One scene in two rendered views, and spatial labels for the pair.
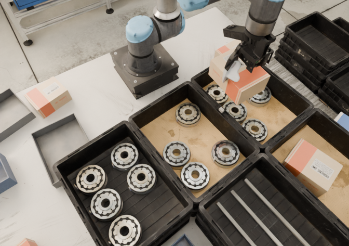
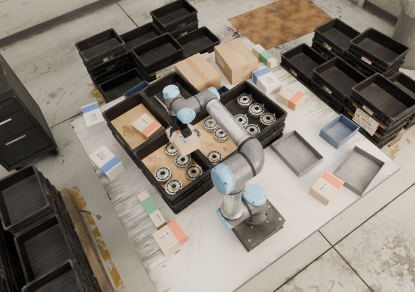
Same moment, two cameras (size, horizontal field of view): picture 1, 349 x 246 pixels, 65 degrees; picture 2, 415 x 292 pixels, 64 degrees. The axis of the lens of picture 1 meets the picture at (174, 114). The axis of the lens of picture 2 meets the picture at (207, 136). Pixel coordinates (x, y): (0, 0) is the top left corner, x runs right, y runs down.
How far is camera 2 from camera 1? 1.82 m
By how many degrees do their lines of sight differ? 68
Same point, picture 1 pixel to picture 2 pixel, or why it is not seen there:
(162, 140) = (230, 144)
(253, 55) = not seen: hidden behind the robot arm
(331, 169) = (138, 122)
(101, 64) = (296, 230)
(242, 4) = not seen: outside the picture
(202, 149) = (205, 140)
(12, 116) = (349, 176)
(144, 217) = (236, 108)
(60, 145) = (302, 157)
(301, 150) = (149, 131)
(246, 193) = not seen: hidden behind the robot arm
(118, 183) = (253, 121)
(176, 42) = (225, 262)
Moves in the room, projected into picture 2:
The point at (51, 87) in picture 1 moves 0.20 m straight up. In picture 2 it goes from (325, 189) to (333, 172)
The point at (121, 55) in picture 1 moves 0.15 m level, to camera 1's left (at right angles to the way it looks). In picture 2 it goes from (273, 217) to (302, 216)
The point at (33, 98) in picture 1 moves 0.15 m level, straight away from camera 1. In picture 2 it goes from (335, 179) to (357, 196)
